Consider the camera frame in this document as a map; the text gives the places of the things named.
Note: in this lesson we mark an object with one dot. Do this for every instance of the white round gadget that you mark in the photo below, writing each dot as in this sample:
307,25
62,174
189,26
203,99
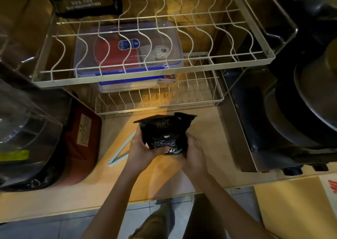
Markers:
159,53

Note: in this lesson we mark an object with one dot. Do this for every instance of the stainless steel gas stove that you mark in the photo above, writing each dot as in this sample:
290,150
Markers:
263,131

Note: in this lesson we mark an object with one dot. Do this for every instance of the small black coffee bag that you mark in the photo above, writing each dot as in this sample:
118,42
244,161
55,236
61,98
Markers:
165,134

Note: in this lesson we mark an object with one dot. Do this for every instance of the person's khaki trouser leg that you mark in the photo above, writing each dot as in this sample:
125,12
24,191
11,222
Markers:
155,220

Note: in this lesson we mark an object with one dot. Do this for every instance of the person's left forearm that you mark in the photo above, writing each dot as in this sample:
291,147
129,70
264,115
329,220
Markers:
112,203

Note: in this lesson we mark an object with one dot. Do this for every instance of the person's right forearm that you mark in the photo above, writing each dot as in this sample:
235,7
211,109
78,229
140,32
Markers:
226,207

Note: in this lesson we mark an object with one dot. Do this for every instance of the cardboard box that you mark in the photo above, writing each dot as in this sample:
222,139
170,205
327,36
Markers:
297,207

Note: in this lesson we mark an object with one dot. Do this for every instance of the red box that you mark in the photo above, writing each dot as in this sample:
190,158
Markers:
115,54

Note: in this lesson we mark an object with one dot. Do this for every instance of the person's right hand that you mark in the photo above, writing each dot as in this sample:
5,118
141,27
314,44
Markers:
196,156

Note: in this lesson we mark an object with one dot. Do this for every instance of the person's right thumb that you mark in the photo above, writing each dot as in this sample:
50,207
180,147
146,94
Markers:
187,144

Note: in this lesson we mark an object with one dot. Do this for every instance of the grey pan lid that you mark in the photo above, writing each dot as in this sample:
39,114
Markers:
317,86

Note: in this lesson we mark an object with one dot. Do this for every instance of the clear plastic container blue clips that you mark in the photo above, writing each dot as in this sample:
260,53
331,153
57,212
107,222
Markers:
126,49

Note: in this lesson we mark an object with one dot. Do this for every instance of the black cooking pot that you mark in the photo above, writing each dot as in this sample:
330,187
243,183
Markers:
294,115

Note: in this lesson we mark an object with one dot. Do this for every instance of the small flat printed box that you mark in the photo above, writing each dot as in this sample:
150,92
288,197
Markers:
167,77

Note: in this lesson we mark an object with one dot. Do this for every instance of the dark red pouch white label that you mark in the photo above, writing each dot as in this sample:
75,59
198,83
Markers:
81,144

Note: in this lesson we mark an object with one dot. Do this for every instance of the light blue bag clip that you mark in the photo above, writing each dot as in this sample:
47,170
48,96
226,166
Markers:
119,152

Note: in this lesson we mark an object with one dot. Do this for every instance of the person's left hand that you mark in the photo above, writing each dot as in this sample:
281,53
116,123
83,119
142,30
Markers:
138,153

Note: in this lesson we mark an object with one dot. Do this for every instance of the clear plastic blender jar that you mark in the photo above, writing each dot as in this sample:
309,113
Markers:
23,131

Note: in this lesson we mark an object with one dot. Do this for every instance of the person's left thumb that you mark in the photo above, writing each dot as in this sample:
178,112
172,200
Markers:
144,142

